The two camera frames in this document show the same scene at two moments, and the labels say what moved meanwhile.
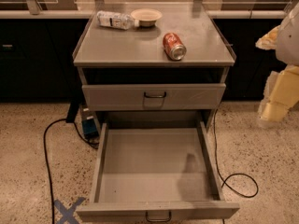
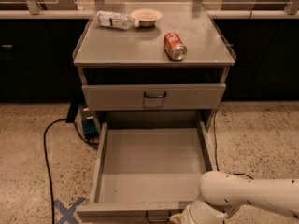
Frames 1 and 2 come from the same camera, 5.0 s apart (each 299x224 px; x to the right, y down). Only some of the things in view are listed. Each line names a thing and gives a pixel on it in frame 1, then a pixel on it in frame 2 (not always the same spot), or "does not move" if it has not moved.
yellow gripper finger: [269, 40] → [176, 218]
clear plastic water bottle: [117, 20] does not move
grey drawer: [157, 175] does not move
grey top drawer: [153, 96] does not move
